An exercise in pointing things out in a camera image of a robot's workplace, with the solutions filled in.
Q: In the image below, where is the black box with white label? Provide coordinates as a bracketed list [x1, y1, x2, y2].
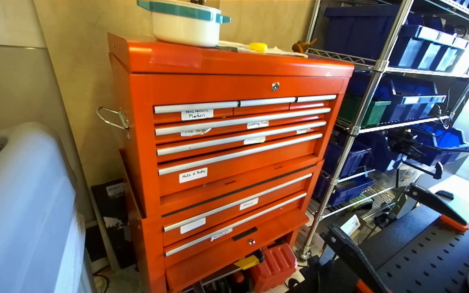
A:
[89, 178, 133, 272]

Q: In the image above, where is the large dark blue storage bin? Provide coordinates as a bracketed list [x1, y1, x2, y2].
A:
[322, 5, 400, 61]

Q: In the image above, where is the blue bin with white labels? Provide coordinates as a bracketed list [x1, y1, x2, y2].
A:
[389, 23, 469, 75]
[379, 78, 447, 126]

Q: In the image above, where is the open blue storage bin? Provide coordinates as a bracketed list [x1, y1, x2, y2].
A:
[411, 122, 469, 168]

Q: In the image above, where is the translucent white plastic bin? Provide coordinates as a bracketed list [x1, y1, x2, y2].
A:
[0, 121, 92, 293]

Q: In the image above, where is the metal wire shelf rack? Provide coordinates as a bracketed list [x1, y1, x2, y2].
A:
[297, 0, 469, 262]

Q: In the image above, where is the yellow hand tool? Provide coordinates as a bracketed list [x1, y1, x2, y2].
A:
[232, 254, 260, 272]

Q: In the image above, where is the chrome cabinet side handle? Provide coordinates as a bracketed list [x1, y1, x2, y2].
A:
[94, 105, 131, 132]

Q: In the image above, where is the white paper sheet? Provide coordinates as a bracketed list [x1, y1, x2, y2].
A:
[216, 39, 309, 61]

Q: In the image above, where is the brown turtle plush toy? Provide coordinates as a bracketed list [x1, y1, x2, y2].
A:
[289, 38, 319, 56]

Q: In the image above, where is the black clamp with orange handle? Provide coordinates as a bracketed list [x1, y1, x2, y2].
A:
[403, 184, 469, 235]
[320, 225, 393, 293]

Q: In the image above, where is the small yellow object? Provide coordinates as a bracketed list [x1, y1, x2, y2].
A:
[247, 41, 270, 56]

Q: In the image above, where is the white pot with teal rim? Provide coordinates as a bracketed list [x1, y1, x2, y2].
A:
[135, 0, 231, 49]

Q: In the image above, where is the red plastic tool case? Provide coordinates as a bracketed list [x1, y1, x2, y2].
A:
[249, 243, 297, 293]

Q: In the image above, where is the small blue storage bin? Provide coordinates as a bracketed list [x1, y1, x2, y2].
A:
[322, 142, 372, 178]
[314, 176, 374, 210]

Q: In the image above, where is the orange metal tool cabinet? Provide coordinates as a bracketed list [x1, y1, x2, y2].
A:
[105, 33, 354, 293]

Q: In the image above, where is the green storage bin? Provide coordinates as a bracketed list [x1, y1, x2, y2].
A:
[336, 95, 392, 129]

